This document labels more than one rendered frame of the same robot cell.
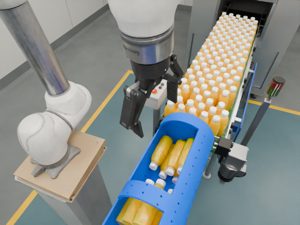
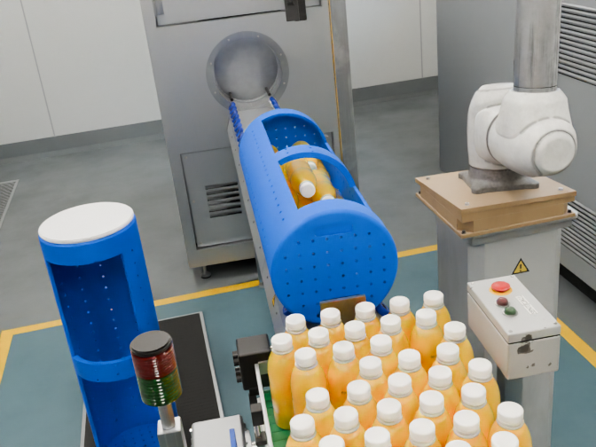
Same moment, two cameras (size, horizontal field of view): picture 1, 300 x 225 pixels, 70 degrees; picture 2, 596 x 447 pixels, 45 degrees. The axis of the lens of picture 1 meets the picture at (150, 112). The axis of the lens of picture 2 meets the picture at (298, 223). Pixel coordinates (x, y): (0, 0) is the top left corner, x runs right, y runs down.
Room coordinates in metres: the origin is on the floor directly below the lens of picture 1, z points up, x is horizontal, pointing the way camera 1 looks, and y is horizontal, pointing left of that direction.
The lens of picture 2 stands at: (1.85, -1.00, 1.84)
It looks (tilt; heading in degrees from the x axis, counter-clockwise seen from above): 24 degrees down; 148
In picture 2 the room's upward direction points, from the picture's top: 6 degrees counter-clockwise
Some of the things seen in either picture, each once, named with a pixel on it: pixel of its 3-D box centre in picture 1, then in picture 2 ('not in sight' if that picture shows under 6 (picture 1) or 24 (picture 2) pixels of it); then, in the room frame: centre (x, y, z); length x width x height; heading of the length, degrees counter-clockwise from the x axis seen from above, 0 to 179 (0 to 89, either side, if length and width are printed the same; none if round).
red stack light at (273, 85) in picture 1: (277, 83); (153, 356); (0.93, -0.71, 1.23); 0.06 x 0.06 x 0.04
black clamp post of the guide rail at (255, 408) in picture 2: (231, 127); (258, 424); (0.85, -0.51, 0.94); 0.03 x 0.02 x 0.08; 154
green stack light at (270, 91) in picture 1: (273, 89); (159, 381); (0.93, -0.71, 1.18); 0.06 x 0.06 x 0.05
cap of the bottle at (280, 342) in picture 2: (225, 113); (281, 341); (0.84, -0.44, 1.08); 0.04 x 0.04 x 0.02
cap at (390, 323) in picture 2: (190, 102); (390, 323); (0.93, -0.25, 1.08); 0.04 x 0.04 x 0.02
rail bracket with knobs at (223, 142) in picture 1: (222, 147); (257, 364); (0.70, -0.42, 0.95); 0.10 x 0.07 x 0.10; 64
